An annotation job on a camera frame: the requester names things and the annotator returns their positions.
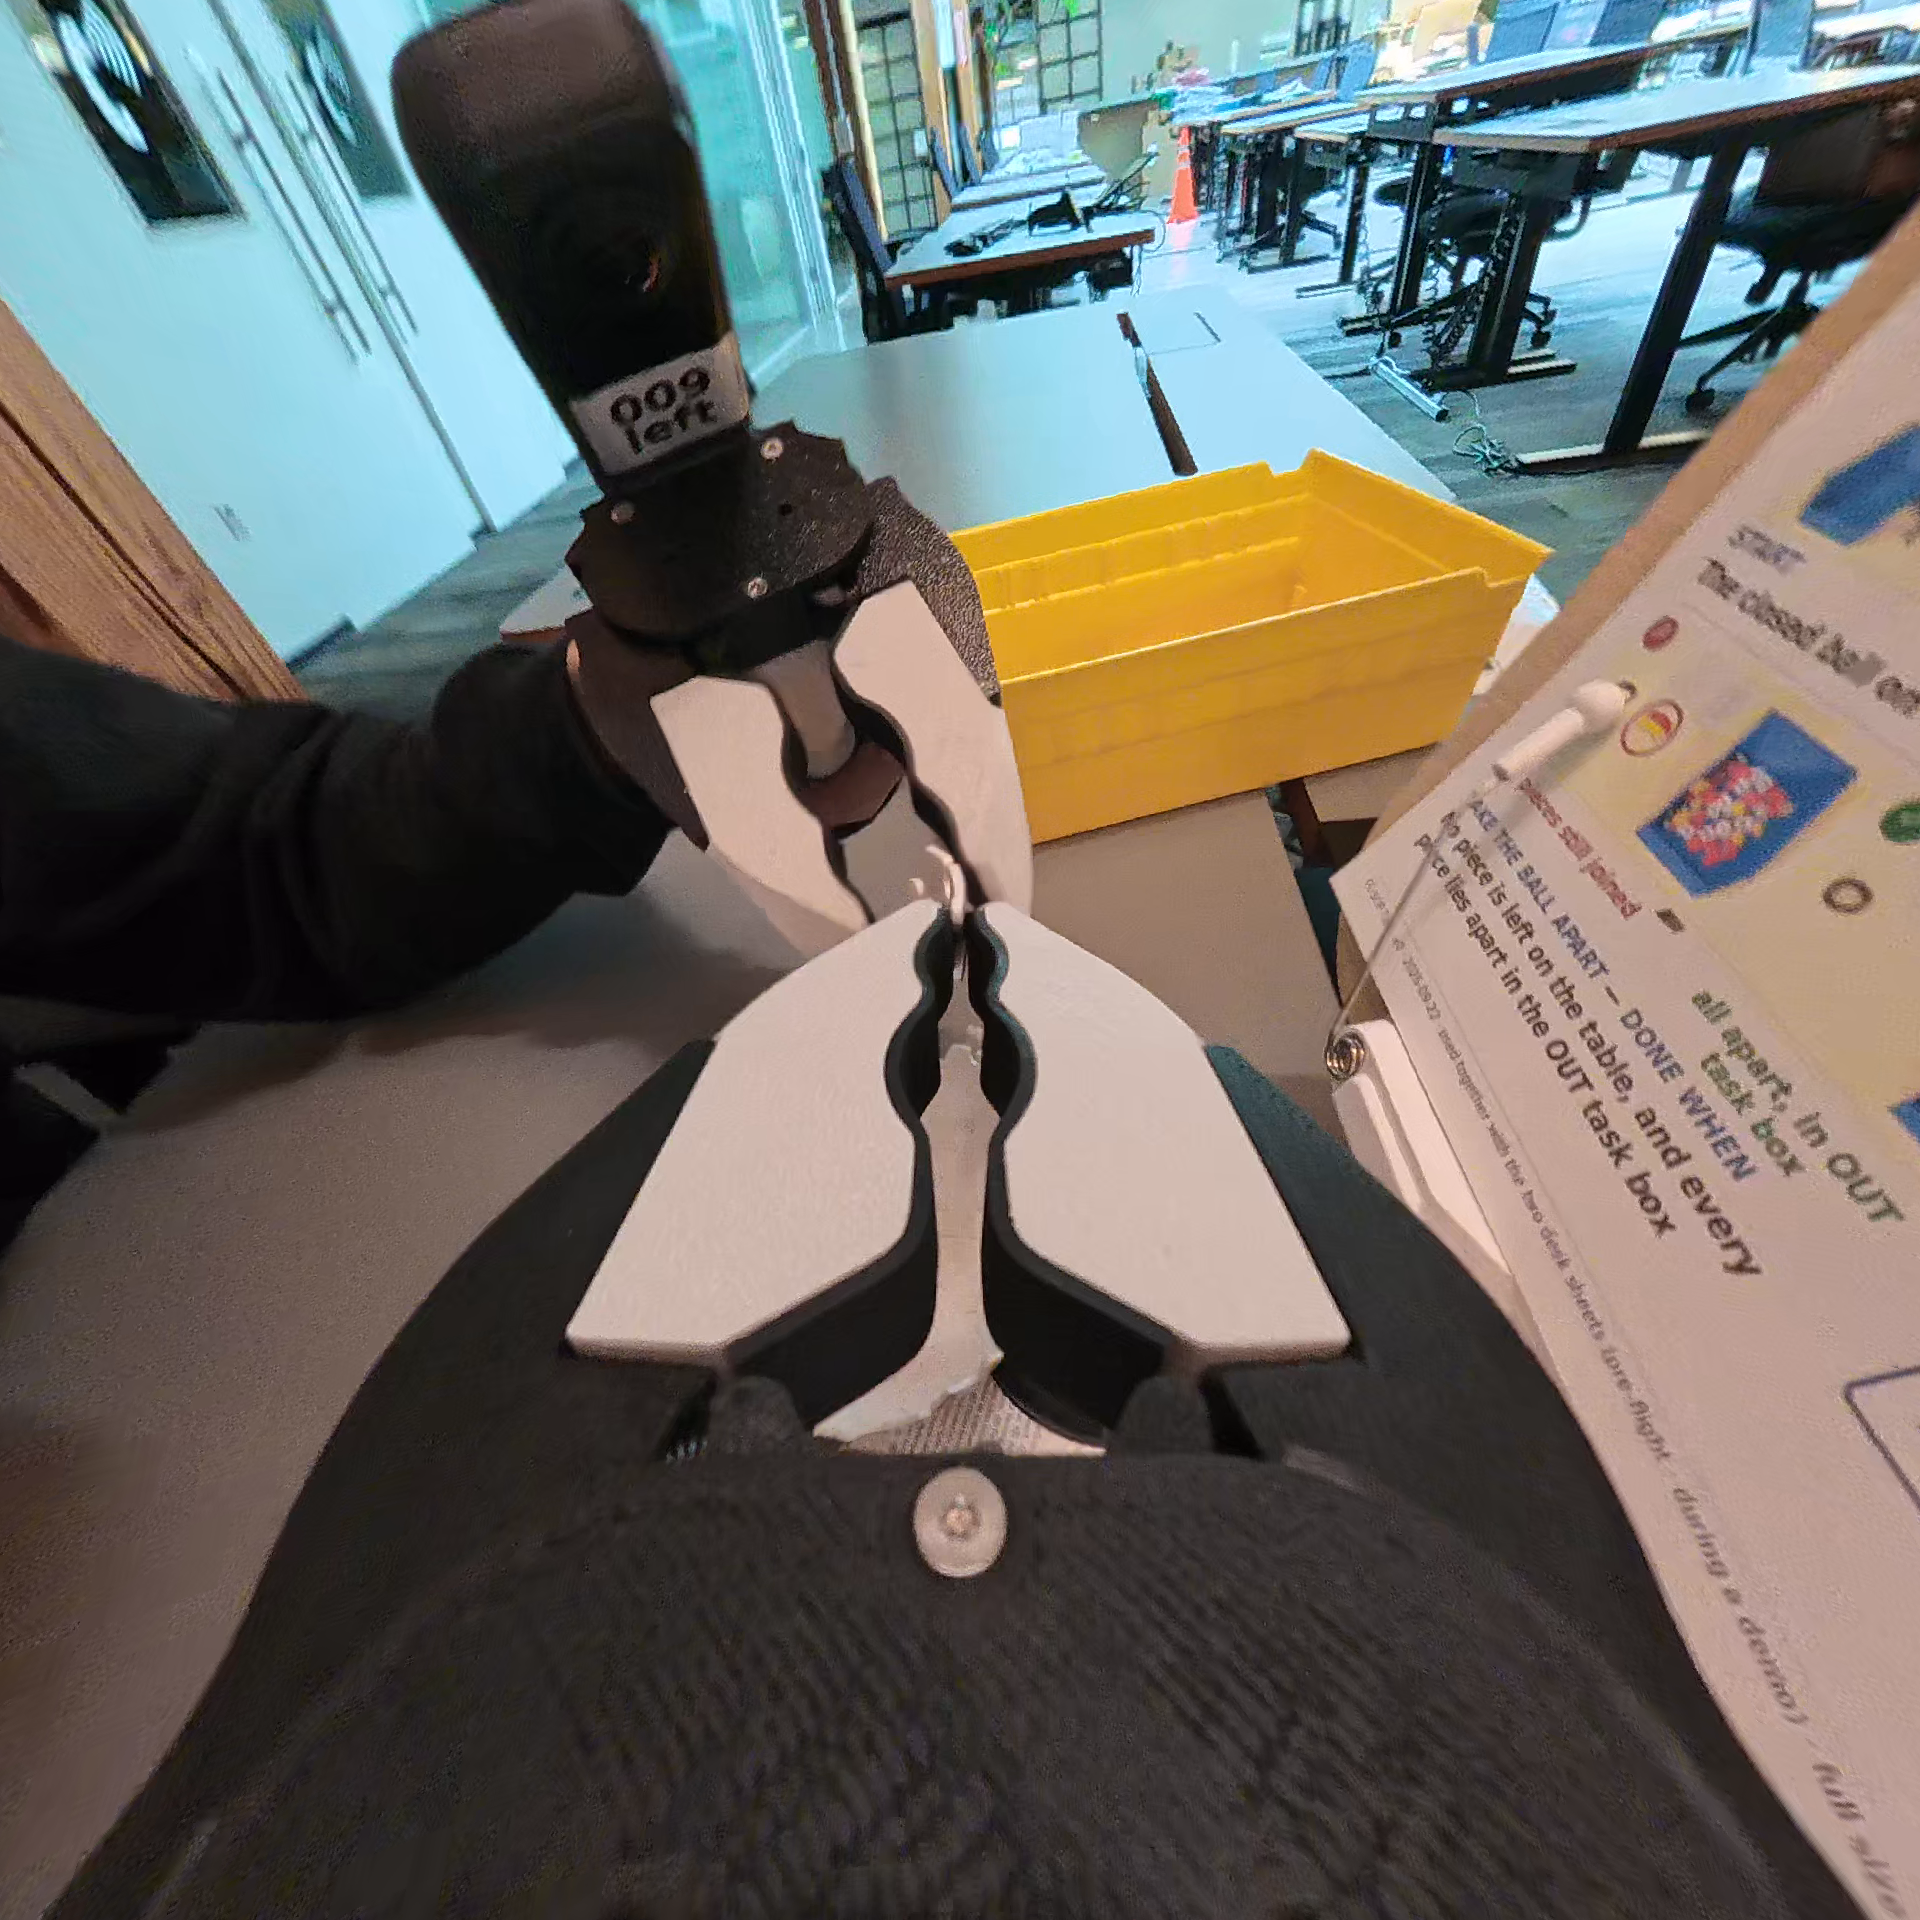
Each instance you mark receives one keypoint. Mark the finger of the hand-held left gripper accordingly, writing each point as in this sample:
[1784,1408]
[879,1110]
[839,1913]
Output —
[735,780]
[945,704]

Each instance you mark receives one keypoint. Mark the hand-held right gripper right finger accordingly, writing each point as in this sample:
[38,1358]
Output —
[1171,1200]

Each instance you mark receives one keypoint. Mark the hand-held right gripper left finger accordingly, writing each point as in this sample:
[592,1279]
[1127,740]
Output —
[751,1200]

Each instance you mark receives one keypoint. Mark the single white puzzle piece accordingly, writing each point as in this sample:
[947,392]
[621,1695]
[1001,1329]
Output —
[951,901]

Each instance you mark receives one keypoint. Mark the joined white puzzle ball section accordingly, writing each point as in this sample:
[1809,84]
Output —
[915,1389]

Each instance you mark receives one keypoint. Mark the person's left forearm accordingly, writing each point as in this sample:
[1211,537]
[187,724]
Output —
[300,840]

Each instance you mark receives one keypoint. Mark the yellow plastic bin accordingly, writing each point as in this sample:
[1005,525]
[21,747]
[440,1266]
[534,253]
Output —
[1201,704]

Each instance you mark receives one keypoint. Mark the black office chair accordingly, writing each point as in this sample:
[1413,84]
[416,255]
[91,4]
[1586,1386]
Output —
[870,241]
[1801,241]

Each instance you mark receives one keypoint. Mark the white door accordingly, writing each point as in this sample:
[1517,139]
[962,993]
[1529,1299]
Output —
[300,375]

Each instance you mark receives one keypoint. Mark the white power strip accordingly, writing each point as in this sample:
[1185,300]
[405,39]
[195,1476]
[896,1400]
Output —
[1410,390]

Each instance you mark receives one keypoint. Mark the orange traffic cone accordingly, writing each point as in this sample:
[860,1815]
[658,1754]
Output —
[1185,188]

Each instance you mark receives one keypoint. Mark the printed instruction sheet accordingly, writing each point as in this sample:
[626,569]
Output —
[1724,1051]

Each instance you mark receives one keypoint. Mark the instruction sheet on board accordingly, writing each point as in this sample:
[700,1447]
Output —
[1681,503]

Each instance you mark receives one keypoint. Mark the dark wall poster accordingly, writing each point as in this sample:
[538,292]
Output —
[135,104]
[344,91]

